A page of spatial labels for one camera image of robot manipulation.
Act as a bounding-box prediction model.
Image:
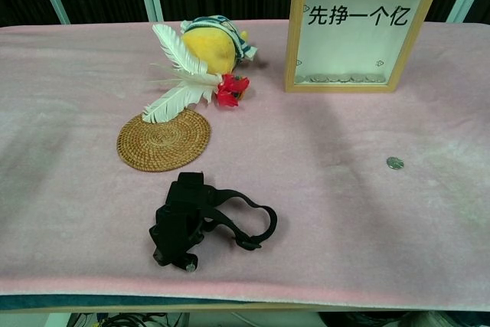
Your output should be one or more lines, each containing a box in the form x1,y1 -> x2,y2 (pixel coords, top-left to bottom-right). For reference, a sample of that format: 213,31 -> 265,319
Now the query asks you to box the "white feather toy red ribbon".
142,23 -> 250,124

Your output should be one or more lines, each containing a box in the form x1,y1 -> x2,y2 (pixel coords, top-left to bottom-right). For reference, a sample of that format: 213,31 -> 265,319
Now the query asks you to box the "wooden money box frame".
283,0 -> 443,93

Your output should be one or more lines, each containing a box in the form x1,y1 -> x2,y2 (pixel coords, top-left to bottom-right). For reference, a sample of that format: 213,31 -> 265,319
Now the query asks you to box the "yellow plush toy striped scarf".
179,15 -> 258,75

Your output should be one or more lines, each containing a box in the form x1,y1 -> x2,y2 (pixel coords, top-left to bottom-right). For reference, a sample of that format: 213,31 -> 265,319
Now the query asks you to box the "black floor cable bundle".
68,311 -> 188,327

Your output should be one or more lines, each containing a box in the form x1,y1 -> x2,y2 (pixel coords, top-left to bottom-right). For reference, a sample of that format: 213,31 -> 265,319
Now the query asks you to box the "black strap mount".
149,171 -> 279,271

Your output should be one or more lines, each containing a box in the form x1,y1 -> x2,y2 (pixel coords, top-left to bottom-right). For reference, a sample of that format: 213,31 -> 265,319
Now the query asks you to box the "pink table cloth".
0,18 -> 490,305

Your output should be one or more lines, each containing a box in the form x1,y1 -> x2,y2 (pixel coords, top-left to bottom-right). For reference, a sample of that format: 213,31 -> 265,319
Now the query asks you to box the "row of silver coins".
296,73 -> 386,84

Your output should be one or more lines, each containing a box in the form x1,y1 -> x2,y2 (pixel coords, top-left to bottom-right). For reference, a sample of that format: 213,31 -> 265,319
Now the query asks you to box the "round woven rattan coaster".
116,108 -> 212,173

